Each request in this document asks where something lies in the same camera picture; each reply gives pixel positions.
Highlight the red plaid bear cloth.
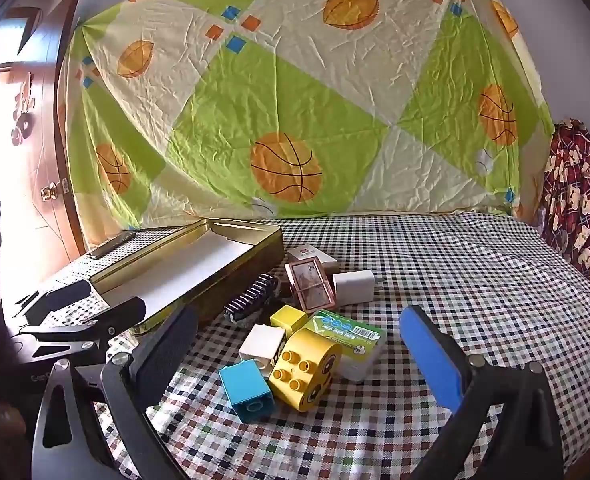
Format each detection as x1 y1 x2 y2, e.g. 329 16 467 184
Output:
540 119 590 293

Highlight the gold tin box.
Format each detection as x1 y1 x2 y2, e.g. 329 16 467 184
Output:
89 217 285 336

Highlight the door ornament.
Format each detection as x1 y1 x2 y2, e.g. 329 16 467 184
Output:
10 72 36 147

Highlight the white charger plug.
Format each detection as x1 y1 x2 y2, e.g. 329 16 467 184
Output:
331 269 383 306

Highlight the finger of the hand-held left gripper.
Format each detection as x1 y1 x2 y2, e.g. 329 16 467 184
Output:
19 296 148 357
12 279 97 327

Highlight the white box with red mark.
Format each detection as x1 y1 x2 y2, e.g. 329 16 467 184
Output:
286 245 338 273

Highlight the white toy block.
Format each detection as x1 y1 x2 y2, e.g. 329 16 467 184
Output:
238 325 287 376

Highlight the checked bed sheet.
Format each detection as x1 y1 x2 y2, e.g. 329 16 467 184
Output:
12 210 590 480

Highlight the yellow cube block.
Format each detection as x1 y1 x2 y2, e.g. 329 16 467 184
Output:
270 305 309 333

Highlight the green label floss box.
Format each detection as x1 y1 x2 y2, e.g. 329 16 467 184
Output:
307 310 388 385

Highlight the yellow round block with eyes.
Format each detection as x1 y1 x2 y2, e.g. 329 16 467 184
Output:
267 328 343 413

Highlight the pink framed box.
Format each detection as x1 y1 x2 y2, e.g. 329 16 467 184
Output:
284 256 337 312

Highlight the blue toy block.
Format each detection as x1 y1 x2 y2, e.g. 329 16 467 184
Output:
218 360 276 423

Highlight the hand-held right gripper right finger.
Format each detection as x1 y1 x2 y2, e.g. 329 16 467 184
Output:
399 305 566 480

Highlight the brown comb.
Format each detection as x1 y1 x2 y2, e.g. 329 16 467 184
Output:
223 274 282 323

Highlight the dark phone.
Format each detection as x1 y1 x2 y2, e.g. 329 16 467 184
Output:
86 232 137 260

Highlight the wooden door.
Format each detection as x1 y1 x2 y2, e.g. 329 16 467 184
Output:
0 0 88 256

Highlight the green basketball print blanket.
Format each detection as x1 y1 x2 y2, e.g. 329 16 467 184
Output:
58 0 556 233

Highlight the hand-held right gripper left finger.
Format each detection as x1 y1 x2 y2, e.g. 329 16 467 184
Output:
31 304 199 480

